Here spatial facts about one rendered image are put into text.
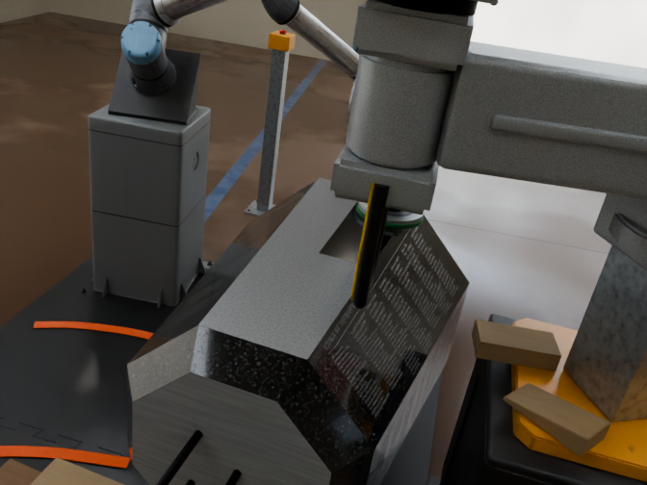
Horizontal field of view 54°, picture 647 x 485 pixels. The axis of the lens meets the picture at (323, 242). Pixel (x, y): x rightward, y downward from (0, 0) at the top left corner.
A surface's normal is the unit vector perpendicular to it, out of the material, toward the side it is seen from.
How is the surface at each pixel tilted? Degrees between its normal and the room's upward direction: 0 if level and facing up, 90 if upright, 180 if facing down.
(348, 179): 90
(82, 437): 0
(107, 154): 90
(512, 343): 0
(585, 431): 11
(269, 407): 90
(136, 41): 52
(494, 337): 0
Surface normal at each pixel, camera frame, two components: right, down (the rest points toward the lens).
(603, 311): -0.95, 0.01
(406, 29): -0.21, 0.43
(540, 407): 0.01, -0.95
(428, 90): 0.33, 0.47
